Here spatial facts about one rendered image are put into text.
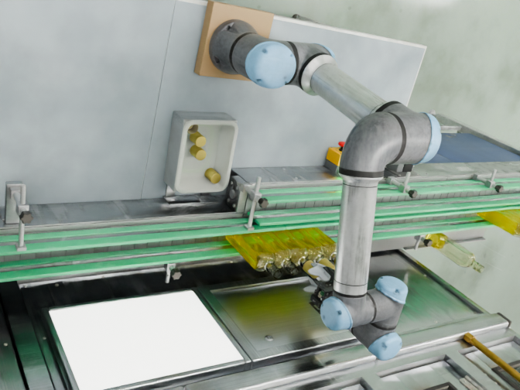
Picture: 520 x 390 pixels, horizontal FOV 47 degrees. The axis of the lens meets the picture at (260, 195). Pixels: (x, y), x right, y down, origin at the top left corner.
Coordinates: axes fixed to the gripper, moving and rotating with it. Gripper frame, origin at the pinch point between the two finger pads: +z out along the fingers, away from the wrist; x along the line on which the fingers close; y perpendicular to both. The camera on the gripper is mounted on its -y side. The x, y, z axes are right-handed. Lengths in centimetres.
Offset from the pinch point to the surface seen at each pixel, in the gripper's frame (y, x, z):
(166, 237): 37.9, -4.9, 19.6
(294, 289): -2.6, 12.8, 10.2
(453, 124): -159, -10, 96
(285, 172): -8.8, -15.3, 34.9
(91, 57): 55, -48, 41
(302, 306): 0.2, 12.7, 1.6
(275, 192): 1.3, -13.6, 24.8
